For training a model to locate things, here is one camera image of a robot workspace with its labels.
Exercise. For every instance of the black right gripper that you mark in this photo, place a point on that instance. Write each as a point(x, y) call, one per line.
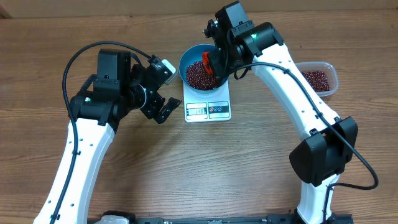
point(219, 66)

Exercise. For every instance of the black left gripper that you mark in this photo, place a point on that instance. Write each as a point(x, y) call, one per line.
point(163, 115)

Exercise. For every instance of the orange scoop blue handle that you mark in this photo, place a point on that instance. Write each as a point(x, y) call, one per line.
point(206, 62)

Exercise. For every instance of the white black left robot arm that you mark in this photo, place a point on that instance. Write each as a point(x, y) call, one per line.
point(95, 112)

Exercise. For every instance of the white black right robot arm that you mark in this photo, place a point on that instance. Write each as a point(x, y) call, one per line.
point(326, 140)

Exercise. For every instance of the blue bowl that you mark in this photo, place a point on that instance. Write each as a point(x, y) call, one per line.
point(192, 55)

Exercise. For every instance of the red beans in bowl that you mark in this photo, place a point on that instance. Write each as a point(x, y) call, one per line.
point(198, 77)

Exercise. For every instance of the white digital kitchen scale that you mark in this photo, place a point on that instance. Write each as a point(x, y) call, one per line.
point(206, 106)

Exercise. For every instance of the red beans in container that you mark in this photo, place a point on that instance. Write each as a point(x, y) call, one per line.
point(317, 80)

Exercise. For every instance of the clear plastic container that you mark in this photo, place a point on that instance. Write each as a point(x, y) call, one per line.
point(325, 67)

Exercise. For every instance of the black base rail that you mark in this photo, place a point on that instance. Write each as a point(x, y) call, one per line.
point(112, 216)

